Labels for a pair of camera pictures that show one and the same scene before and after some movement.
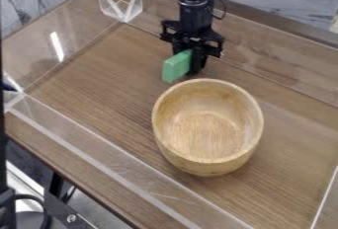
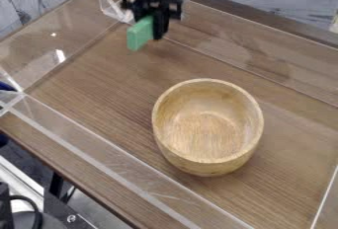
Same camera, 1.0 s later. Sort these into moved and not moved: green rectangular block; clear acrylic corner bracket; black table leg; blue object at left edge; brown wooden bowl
Moved: green rectangular block
Not moved: clear acrylic corner bracket; black table leg; blue object at left edge; brown wooden bowl
